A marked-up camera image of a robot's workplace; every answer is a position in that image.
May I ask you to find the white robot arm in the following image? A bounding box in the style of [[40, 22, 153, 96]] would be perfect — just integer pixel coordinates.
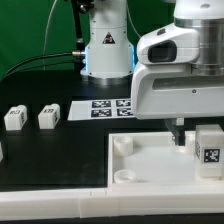
[[81, 0, 224, 124]]

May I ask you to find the white left fence bar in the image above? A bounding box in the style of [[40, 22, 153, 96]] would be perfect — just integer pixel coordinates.
[[0, 142, 4, 163]]

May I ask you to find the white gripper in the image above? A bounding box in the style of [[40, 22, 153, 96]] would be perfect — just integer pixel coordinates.
[[131, 62, 224, 146]]

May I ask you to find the white square table top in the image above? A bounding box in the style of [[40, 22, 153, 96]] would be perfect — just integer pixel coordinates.
[[108, 131, 218, 185]]

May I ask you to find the black cable upper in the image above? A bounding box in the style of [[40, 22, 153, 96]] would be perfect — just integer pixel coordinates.
[[2, 51, 86, 81]]

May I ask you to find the white front fence bar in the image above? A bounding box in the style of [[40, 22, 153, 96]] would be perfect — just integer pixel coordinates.
[[0, 183, 224, 221]]

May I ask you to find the white fence bar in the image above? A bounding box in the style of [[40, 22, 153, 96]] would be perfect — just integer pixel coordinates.
[[0, 183, 224, 221], [0, 142, 4, 163]]

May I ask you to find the black cable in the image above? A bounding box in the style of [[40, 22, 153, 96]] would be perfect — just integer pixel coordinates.
[[2, 51, 86, 81], [2, 59, 84, 81]]

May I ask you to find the black camera stand pole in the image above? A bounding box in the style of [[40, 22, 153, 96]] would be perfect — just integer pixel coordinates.
[[71, 0, 94, 51]]

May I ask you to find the white sheet with markers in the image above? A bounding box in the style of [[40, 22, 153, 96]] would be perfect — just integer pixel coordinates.
[[68, 98, 133, 121]]

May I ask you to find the black cable lower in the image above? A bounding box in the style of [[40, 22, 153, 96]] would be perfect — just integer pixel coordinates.
[[2, 59, 84, 81]]

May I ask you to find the green backdrop curtain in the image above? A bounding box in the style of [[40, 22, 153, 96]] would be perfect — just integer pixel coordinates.
[[0, 0, 224, 81]]

